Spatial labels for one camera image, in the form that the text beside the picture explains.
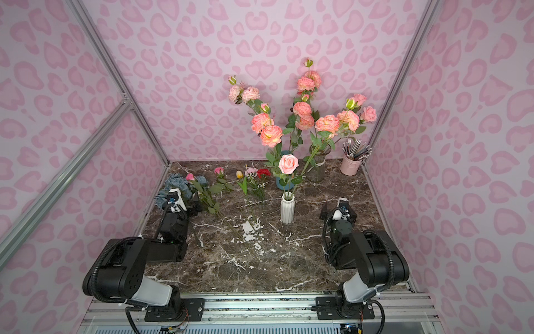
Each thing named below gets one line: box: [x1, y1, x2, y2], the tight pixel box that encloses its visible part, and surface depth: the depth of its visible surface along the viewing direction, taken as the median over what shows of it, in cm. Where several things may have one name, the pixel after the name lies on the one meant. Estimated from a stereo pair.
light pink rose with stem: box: [359, 105, 377, 124], surface depth 78 cm
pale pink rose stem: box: [272, 153, 304, 200], surface depth 58 cm
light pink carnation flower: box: [244, 167, 258, 177], surface depth 112 cm
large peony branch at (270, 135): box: [248, 102, 288, 195], surface depth 68 cm
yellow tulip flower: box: [235, 169, 248, 195], surface depth 112 cm
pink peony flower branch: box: [293, 57, 322, 103], surface depth 82 cm
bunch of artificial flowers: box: [155, 167, 235, 216], surface depth 102 cm
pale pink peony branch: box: [228, 75, 272, 115], surface depth 82 cm
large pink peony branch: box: [292, 93, 367, 197], surface depth 63 cm
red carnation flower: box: [255, 168, 272, 202], surface depth 112 cm
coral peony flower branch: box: [282, 100, 315, 153], surface depth 84 cm
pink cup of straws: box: [340, 138, 373, 177], surface depth 109 cm
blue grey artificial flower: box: [155, 173, 208, 209], surface depth 100 cm
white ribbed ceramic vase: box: [280, 192, 296, 225], surface depth 87 cm
